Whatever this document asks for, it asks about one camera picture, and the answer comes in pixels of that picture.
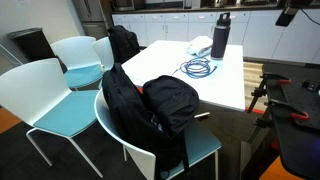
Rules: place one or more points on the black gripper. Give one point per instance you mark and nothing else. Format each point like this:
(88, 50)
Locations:
(286, 16)

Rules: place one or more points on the dark insulated water bottle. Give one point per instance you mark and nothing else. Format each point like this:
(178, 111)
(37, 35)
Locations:
(220, 36)

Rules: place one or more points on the white cloth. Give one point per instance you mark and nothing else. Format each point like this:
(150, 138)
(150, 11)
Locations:
(200, 45)

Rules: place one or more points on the white kitchen cabinets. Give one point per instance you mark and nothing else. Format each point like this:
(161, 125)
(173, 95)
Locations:
(266, 36)

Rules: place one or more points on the black outlet box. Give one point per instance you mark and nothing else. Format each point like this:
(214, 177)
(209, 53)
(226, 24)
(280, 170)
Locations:
(311, 86)

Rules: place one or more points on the silver metal bar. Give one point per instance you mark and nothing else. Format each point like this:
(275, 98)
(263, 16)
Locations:
(201, 115)

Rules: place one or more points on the open black backpack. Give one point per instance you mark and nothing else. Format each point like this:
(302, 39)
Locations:
(166, 100)

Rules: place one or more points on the white chair teal seat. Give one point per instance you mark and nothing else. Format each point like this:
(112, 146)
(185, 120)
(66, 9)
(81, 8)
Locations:
(78, 56)
(105, 53)
(50, 100)
(200, 140)

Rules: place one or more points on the dark microwave oven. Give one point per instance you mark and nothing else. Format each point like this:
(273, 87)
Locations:
(123, 4)

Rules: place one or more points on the closed black backpack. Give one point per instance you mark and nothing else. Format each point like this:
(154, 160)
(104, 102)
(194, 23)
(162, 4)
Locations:
(123, 43)

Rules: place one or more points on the stainless steel refrigerator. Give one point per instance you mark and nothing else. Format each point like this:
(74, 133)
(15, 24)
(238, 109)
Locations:
(90, 13)

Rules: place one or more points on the black trash bin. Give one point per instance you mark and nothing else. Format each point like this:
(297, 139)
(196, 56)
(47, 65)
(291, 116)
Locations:
(31, 45)

